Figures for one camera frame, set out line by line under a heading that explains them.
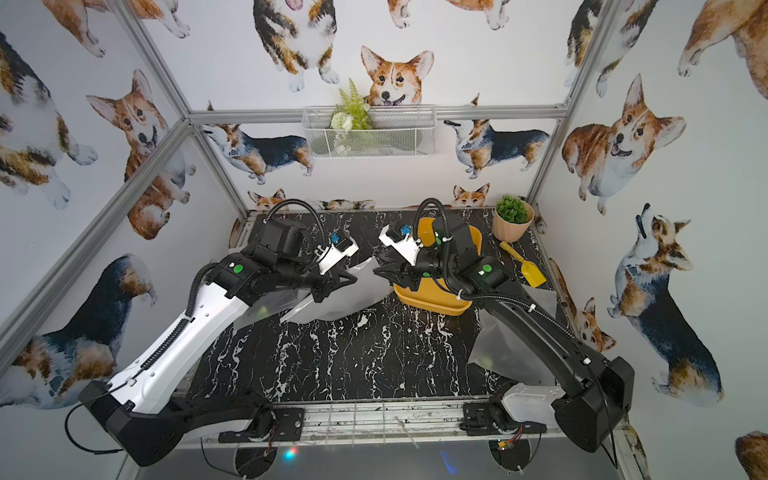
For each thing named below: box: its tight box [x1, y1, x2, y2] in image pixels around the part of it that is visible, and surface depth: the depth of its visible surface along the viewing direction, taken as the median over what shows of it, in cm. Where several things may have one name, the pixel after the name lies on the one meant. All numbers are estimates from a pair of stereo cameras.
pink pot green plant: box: [492, 195, 535, 243], surface depth 106 cm
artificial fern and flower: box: [330, 78, 373, 155], surface depth 84 cm
